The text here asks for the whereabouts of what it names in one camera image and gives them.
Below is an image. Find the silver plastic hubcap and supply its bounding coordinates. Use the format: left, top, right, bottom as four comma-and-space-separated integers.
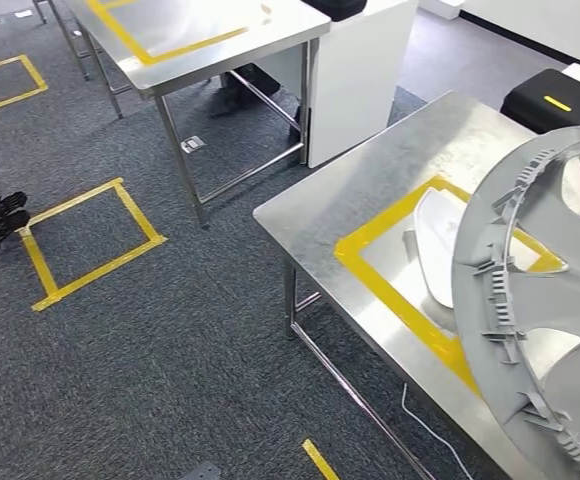
451, 125, 580, 480

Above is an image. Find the white plastic part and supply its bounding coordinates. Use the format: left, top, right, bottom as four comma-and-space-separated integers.
402, 187, 544, 313

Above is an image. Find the stainless steel workbench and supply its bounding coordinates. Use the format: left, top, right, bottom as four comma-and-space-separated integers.
252, 91, 580, 480

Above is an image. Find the black box with yellow stripe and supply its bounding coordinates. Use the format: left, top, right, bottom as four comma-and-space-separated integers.
500, 68, 580, 136

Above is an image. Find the yellow tape rectangle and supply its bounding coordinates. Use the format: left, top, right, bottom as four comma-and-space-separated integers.
85, 0, 248, 68
334, 175, 580, 399

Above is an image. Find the yellow floor tape strip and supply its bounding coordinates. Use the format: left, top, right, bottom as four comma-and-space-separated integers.
302, 438, 341, 480

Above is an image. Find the white cabinet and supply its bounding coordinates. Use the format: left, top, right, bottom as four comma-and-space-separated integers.
255, 0, 420, 169

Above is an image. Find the black case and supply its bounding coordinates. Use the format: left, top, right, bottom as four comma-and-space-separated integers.
302, 0, 368, 23

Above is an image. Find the black bag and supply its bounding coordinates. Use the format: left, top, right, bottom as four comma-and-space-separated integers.
209, 62, 281, 117

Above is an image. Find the stainless steel table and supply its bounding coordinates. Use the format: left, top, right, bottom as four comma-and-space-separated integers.
32, 0, 332, 230

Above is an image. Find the white floor cable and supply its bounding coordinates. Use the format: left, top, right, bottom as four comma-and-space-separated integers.
400, 382, 473, 480

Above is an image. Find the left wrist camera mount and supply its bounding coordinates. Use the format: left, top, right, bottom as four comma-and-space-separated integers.
178, 461, 223, 480

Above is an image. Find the yellow floor tape frame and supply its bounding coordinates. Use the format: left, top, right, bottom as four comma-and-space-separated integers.
18, 177, 168, 313
0, 54, 49, 119

